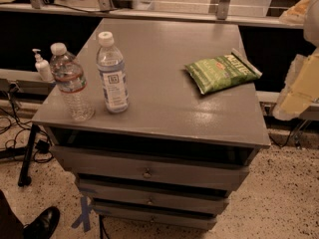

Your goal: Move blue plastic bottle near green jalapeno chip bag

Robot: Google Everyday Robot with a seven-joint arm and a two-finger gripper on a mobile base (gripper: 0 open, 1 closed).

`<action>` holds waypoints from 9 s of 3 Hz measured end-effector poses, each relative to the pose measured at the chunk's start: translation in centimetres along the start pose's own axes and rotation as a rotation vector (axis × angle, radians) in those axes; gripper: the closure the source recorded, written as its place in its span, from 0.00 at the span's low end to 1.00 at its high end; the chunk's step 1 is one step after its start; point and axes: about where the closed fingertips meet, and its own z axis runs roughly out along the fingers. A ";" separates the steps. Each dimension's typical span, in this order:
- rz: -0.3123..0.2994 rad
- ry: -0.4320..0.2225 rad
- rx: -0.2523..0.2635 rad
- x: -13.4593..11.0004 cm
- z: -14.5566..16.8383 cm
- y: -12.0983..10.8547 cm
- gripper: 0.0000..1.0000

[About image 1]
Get blue label plastic bottle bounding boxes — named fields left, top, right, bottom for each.
left=96, top=31, right=129, bottom=114

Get bottom grey drawer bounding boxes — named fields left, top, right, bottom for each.
left=93, top=202, right=216, bottom=230

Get top grey drawer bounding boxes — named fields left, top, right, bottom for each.
left=51, top=145, right=249, bottom=190

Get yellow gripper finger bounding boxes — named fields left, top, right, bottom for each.
left=272, top=49, right=319, bottom=120

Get white pump dispenser bottle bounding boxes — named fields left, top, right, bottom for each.
left=33, top=49, right=54, bottom=82

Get grey drawer cabinet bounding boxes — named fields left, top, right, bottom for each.
left=32, top=18, right=272, bottom=231

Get grey metal rail shelf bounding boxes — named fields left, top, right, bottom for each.
left=0, top=0, right=304, bottom=29

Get black floor cables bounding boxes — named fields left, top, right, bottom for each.
left=0, top=83, right=54, bottom=164

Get black leather shoe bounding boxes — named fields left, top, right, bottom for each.
left=23, top=206, right=60, bottom=239

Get blue tape cross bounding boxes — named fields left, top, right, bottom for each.
left=71, top=196, right=92, bottom=232

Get middle grey drawer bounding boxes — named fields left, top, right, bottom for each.
left=76, top=178, right=229, bottom=214

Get green jalapeno chip bag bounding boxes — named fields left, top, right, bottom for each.
left=185, top=49, right=262, bottom=95

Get black stand leg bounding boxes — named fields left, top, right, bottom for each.
left=18, top=124, right=39, bottom=187

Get grey drawer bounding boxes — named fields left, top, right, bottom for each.
left=51, top=145, right=249, bottom=190
left=93, top=202, right=216, bottom=230
left=76, top=178, right=229, bottom=214

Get clear red label water bottle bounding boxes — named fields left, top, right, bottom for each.
left=50, top=43, right=95, bottom=121

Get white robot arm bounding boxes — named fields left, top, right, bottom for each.
left=272, top=0, right=319, bottom=120

